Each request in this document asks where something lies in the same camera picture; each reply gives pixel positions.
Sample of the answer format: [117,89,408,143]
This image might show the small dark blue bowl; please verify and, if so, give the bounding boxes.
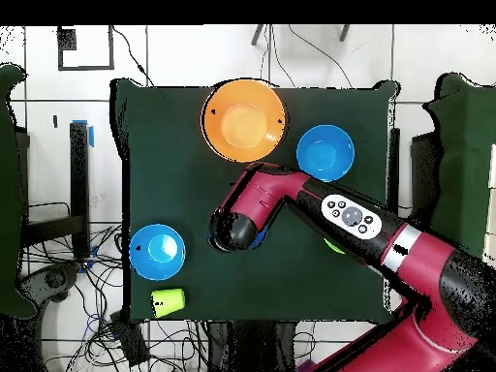
[249,228,269,250]

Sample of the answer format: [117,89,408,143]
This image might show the large blue bowl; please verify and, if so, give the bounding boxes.
[295,124,356,182]
[128,223,187,281]

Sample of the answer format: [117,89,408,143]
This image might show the lime green bowl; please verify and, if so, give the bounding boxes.
[323,237,346,256]

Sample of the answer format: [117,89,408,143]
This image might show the camera tripod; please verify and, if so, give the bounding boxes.
[250,24,352,47]

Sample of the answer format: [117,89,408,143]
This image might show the black floor cable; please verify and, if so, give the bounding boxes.
[110,25,155,87]
[287,24,355,89]

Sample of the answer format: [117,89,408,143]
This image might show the orange bowl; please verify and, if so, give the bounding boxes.
[200,78,287,164]

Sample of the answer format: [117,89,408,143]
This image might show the green cloth covered table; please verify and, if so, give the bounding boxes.
[419,72,496,261]
[0,63,38,321]

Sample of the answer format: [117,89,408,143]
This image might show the grey chair base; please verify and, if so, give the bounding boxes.
[16,263,82,307]

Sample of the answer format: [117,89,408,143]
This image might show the tangled floor cables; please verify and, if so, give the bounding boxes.
[18,224,210,372]

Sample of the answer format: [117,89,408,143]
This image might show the black square floor frame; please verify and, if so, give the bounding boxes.
[56,24,116,72]

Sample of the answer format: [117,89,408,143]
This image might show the black stand post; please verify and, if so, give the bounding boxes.
[387,127,402,208]
[16,119,95,261]

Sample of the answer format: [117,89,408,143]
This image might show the dark green tablecloth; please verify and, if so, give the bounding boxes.
[109,77,402,325]

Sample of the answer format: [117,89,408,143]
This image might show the black power strip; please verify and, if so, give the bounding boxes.
[108,309,151,367]

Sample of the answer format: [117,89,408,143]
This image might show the yellow-green cup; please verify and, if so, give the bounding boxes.
[149,287,186,319]

